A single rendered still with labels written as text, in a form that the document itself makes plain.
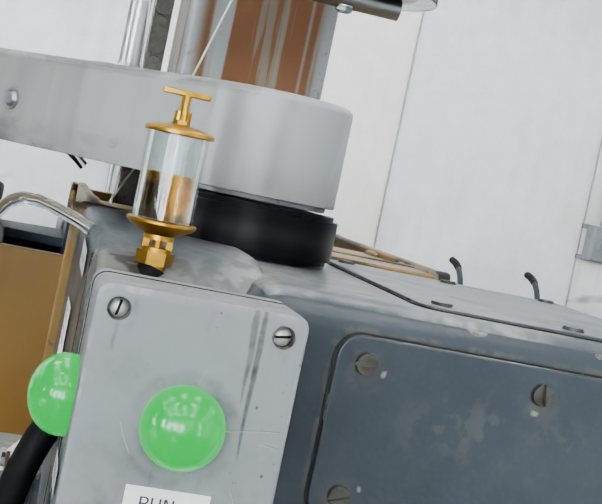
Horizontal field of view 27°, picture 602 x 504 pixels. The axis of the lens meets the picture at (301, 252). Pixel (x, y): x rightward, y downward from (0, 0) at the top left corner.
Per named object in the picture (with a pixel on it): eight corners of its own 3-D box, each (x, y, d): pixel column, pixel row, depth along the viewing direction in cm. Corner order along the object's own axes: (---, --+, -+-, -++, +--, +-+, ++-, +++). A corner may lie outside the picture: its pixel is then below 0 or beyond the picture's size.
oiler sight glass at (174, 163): (133, 215, 49) (151, 128, 49) (129, 212, 52) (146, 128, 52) (195, 228, 50) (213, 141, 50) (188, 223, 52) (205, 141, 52)
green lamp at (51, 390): (18, 439, 43) (35, 354, 43) (20, 419, 46) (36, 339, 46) (92, 450, 43) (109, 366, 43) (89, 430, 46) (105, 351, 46)
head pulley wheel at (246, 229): (163, 239, 59) (174, 187, 58) (148, 225, 67) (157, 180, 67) (346, 275, 60) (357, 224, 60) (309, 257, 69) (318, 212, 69)
